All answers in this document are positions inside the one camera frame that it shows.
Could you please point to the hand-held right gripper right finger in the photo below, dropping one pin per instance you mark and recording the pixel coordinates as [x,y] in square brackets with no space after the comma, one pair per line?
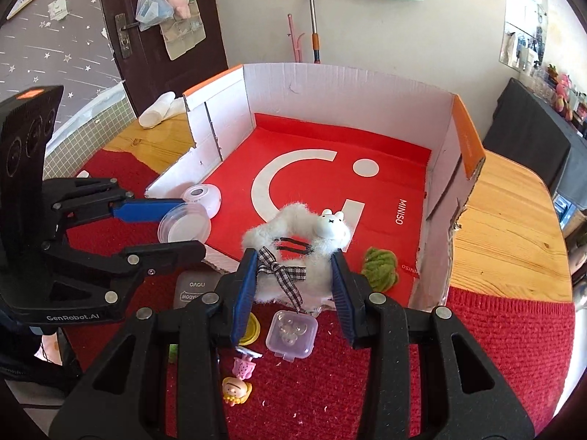
[341,293]

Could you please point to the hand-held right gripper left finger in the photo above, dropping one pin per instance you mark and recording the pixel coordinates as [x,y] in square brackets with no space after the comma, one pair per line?
[243,293]

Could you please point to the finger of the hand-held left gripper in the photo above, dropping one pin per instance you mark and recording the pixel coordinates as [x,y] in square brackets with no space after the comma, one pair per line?
[174,254]
[146,210]

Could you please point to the clear round plastic dish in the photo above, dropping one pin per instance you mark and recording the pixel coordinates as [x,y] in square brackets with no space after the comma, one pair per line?
[183,227]

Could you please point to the yellow bottle cap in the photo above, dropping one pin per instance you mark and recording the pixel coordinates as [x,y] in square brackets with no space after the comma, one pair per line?
[252,330]

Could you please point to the grey eyeshadow case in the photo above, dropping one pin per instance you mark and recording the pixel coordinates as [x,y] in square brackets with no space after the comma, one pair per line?
[192,288]

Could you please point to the large green fluffy scrunchie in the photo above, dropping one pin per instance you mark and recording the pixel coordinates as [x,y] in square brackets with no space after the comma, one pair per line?
[379,268]

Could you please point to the white pink round device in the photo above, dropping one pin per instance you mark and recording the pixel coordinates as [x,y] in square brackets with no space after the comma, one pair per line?
[202,192]

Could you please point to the small clear plastic box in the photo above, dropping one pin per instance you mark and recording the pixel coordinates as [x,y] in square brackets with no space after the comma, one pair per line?
[291,334]

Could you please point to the white fluffy bunny scrunchie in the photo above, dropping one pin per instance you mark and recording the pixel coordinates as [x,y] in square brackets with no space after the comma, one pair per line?
[293,220]

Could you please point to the red-lined cardboard box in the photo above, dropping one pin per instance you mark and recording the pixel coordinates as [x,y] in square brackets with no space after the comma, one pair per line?
[321,146]

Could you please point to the white grid-pattern ledge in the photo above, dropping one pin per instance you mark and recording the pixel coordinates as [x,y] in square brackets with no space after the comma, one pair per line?
[91,123]

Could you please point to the white slipper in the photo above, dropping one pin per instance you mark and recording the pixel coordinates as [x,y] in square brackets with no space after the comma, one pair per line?
[178,109]
[155,112]

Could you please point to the red knitted cloth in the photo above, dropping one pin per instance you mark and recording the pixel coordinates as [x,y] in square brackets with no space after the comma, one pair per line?
[481,330]

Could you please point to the beige hanging organizer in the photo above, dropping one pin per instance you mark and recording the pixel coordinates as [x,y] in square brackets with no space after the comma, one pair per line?
[181,39]

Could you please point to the clear plastic bag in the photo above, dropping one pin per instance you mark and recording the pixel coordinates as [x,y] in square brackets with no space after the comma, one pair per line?
[153,9]

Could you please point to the dark brown door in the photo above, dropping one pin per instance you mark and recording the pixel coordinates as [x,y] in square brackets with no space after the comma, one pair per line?
[206,9]

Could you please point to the pink plush toy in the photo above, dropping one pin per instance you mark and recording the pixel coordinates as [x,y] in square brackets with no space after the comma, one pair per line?
[178,2]

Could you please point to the black cloth-covered furniture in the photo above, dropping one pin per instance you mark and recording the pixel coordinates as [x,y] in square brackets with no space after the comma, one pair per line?
[527,133]

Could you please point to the cluster of small toys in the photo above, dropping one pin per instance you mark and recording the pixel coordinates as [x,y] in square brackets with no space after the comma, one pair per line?
[564,91]

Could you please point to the wall mirror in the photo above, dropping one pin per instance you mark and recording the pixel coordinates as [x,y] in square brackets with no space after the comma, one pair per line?
[523,13]

